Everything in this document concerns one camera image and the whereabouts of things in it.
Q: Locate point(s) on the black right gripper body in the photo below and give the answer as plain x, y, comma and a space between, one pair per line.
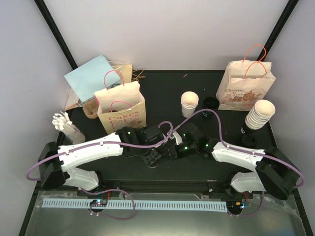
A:
182, 153

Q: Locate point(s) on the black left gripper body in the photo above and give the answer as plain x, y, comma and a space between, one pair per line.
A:
150, 160

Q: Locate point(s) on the small stack paper cups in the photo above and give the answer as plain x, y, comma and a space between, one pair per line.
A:
189, 102

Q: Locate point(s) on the cream paper bag pink sides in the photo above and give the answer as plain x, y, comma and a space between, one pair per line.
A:
121, 106

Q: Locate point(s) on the black lid stack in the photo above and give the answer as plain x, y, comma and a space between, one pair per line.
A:
210, 103

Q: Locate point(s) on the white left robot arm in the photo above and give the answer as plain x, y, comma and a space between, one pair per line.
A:
60, 165

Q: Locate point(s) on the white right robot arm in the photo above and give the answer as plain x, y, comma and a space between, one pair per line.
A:
268, 170

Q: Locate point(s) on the black lid stacks right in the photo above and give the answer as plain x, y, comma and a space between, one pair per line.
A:
248, 141

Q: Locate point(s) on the stacked pulp cup carriers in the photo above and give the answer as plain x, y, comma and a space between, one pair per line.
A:
90, 109

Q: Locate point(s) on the brown kraft paper bag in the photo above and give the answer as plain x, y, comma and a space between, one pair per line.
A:
127, 71

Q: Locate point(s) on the patterned flat paper bag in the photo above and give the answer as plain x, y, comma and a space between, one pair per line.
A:
73, 101

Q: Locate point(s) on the Cream Bear printed paper bag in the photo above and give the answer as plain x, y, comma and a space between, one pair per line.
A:
244, 83

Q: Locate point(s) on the tall stack paper cups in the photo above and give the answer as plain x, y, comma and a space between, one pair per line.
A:
258, 116

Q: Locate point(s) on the light blue paper bag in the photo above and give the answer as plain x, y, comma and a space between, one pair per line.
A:
95, 75

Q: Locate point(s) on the light blue slotted cable duct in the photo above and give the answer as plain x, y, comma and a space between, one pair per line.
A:
135, 204

